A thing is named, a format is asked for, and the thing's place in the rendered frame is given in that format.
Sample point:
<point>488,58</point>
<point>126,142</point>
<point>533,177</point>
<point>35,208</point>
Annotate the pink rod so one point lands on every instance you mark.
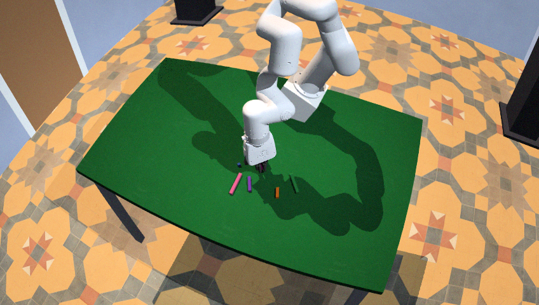
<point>235,184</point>

